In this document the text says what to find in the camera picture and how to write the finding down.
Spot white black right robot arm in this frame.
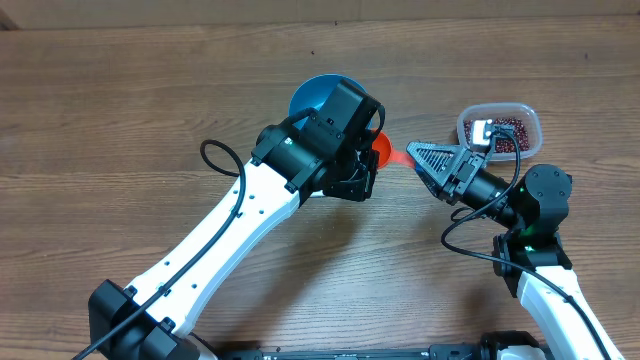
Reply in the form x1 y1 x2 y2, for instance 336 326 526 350
407 142 622 359

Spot clear plastic food container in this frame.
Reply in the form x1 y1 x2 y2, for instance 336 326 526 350
456 102 544 159

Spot red adzuki beans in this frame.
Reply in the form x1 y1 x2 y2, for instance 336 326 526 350
463 117 530 153

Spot white digital kitchen scale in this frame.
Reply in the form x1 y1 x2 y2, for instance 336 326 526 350
310 190 325 198

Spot blue plastic bowl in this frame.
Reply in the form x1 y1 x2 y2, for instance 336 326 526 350
288 74 366 116

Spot red scoop with blue handle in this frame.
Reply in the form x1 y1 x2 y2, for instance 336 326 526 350
372 132 416 170

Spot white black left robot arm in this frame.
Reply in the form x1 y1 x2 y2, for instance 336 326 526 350
77 109 380 359

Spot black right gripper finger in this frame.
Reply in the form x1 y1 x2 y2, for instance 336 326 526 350
406 141 461 186
415 167 440 198

